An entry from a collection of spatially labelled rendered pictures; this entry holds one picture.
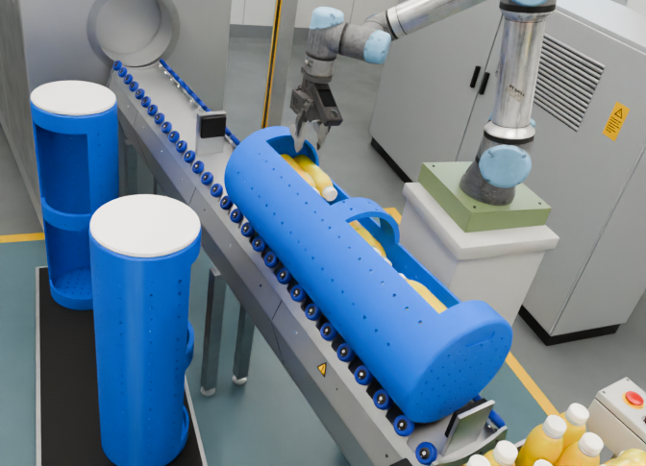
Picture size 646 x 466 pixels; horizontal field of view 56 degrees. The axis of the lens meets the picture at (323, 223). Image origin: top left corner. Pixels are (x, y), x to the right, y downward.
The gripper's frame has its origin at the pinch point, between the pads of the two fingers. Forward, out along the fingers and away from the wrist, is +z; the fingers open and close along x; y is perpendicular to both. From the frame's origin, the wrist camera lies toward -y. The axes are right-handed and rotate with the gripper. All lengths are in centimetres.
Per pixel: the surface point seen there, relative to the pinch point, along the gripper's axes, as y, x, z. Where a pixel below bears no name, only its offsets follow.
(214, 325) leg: 29, 8, 88
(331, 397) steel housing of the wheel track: -46, 14, 41
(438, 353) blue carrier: -67, 10, 7
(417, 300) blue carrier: -56, 7, 4
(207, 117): 59, 3, 19
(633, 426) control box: -93, -24, 16
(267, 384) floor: 24, -17, 126
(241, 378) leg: 29, -6, 122
